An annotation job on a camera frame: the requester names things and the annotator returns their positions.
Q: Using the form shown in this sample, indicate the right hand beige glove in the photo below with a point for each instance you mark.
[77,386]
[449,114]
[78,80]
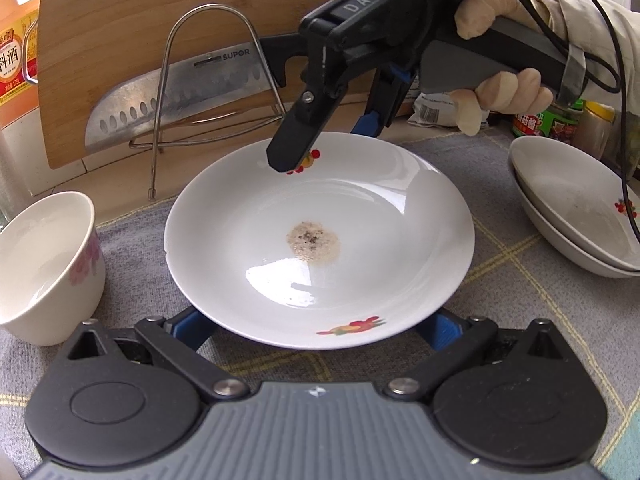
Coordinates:
[508,93]

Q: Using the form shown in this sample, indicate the orange cooking wine bottle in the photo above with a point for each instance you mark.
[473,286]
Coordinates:
[18,50]

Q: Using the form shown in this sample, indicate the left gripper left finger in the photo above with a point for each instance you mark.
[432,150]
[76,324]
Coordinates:
[191,327]

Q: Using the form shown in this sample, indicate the steel kitchen knife black handle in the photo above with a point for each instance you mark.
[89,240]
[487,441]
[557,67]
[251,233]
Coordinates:
[114,118]

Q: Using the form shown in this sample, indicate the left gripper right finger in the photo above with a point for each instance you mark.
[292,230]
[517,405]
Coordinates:
[441,328]

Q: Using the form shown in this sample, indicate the green lid sauce jar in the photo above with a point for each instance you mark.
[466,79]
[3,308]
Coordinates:
[556,122]

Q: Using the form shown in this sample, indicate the metal wire board rack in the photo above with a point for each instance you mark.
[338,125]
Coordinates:
[214,80]

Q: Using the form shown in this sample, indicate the yellow lid spice jar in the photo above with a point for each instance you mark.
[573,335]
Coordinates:
[594,128]

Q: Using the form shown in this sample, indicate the wooden cutting board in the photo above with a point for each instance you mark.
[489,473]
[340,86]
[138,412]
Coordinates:
[87,47]

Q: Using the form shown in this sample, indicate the black finger of the right gripper seen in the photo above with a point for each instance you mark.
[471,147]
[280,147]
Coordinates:
[303,123]

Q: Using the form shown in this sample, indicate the white plate with stain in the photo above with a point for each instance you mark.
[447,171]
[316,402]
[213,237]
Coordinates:
[358,245]

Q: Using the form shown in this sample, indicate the large white fruit-pattern plate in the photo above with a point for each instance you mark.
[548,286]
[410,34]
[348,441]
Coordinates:
[562,244]

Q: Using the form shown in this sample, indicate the white plastic food bag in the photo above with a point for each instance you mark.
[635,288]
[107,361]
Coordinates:
[440,110]

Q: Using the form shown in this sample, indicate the white floral small bowl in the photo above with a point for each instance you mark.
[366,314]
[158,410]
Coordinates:
[52,269]

